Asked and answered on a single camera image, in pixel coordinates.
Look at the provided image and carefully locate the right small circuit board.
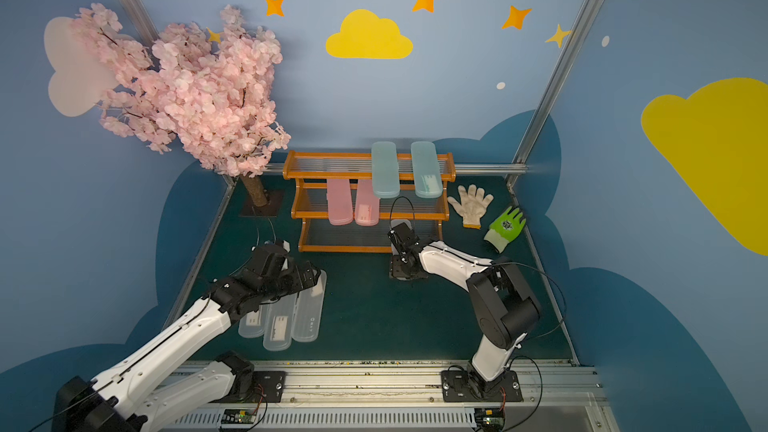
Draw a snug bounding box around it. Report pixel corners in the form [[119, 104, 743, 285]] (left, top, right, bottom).
[[473, 408, 506, 432]]

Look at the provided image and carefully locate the pink pencil case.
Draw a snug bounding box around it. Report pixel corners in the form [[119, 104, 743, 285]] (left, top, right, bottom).
[[326, 179, 354, 226], [354, 179, 380, 227]]

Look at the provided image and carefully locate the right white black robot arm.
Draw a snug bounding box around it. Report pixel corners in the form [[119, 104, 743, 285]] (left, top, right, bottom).
[[387, 221, 542, 387]]

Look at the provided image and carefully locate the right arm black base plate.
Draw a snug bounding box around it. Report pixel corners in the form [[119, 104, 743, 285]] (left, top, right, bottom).
[[440, 367, 523, 403]]

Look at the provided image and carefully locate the clear pencil case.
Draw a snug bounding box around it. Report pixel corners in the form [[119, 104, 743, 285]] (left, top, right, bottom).
[[292, 271, 327, 343], [238, 305, 271, 339], [388, 219, 418, 255], [263, 294, 298, 352]]

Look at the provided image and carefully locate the left small circuit board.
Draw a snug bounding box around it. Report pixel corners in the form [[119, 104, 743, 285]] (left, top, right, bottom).
[[221, 409, 257, 425]]

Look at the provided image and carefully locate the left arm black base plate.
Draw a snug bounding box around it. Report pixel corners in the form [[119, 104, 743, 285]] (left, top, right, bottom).
[[221, 370, 287, 403]]

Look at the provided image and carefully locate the orange three-tier shelf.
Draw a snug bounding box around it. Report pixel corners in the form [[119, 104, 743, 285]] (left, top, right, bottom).
[[283, 151, 456, 254]]

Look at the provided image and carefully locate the small circuit board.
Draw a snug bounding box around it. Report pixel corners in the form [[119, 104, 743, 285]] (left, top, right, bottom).
[[221, 409, 257, 425], [473, 408, 506, 432]]

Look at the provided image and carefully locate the white knit glove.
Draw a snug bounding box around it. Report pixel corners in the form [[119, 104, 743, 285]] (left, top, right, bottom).
[[447, 184, 494, 229]]

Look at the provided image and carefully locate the blue pencil case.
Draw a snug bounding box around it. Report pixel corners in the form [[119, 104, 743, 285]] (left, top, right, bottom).
[[371, 141, 400, 199], [411, 141, 443, 199]]

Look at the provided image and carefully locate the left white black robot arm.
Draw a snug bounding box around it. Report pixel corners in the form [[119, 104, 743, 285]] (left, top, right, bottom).
[[51, 240, 321, 431]]

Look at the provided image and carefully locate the pink cherry blossom tree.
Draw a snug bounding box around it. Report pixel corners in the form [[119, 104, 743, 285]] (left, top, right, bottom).
[[71, 3, 291, 177]]

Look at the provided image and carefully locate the green white work glove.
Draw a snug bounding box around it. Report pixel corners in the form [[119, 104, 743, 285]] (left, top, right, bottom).
[[484, 206, 526, 253]]

